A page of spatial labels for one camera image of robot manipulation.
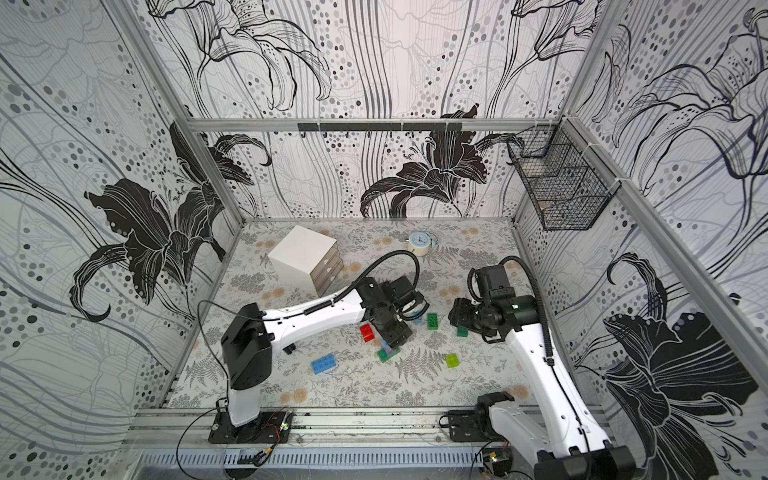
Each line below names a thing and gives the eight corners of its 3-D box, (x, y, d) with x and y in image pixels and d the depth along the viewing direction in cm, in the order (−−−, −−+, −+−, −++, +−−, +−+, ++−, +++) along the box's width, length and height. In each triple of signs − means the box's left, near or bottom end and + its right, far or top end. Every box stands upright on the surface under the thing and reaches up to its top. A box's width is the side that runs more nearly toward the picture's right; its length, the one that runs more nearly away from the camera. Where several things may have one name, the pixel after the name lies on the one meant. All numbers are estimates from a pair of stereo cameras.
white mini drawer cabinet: (276, 286, 102) (262, 262, 91) (306, 250, 112) (296, 225, 101) (317, 304, 97) (307, 281, 86) (344, 265, 107) (338, 240, 97)
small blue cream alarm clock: (404, 250, 112) (405, 242, 108) (414, 236, 116) (415, 227, 112) (427, 260, 109) (428, 251, 105) (436, 245, 113) (438, 236, 109)
